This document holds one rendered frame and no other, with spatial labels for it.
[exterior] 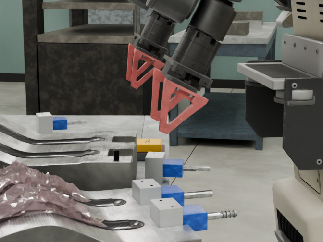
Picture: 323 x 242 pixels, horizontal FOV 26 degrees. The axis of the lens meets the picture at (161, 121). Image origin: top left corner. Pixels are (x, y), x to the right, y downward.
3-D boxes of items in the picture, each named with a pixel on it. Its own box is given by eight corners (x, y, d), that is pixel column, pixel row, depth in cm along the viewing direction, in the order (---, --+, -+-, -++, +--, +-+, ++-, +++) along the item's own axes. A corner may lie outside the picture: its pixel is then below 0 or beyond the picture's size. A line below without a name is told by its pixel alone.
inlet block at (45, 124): (84, 129, 193) (83, 110, 191) (88, 133, 188) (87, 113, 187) (36, 132, 188) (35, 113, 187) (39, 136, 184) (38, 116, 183)
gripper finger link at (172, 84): (143, 126, 98) (173, 66, 97) (138, 116, 105) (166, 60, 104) (186, 145, 100) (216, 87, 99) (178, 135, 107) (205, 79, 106)
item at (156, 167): (210, 178, 145) (211, 153, 144) (209, 185, 140) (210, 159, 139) (148, 176, 147) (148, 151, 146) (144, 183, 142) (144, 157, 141)
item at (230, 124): (275, 104, 680) (278, 9, 662) (264, 151, 498) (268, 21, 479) (204, 102, 694) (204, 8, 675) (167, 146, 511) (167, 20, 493)
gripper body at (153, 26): (137, 44, 141) (153, 11, 140) (132, 40, 151) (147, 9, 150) (165, 59, 143) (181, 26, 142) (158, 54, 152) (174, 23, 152)
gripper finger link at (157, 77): (138, 116, 105) (166, 60, 104) (133, 107, 112) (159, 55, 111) (178, 135, 107) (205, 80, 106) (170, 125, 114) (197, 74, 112)
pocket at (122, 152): (133, 167, 134) (133, 149, 133) (131, 175, 128) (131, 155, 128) (109, 167, 134) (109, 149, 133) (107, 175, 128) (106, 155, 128)
